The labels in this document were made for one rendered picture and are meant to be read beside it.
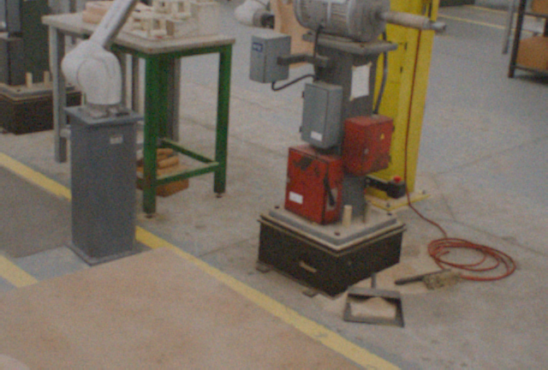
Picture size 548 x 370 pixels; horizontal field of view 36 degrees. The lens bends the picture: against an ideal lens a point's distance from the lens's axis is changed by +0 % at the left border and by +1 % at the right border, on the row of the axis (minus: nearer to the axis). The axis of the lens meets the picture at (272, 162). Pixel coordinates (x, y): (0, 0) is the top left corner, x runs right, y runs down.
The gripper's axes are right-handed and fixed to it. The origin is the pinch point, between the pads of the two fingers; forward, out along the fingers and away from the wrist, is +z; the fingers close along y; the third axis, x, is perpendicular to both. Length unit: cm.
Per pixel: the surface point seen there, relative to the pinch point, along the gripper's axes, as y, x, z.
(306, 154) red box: 40, -40, 43
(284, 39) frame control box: 34.1, 8.6, 26.7
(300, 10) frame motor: 20.4, 17.7, 23.5
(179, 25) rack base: 21, -5, -65
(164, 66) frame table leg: 3, -43, -108
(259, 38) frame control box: 45, 11, 22
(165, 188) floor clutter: 39, -98, -71
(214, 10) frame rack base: -3, -3, -64
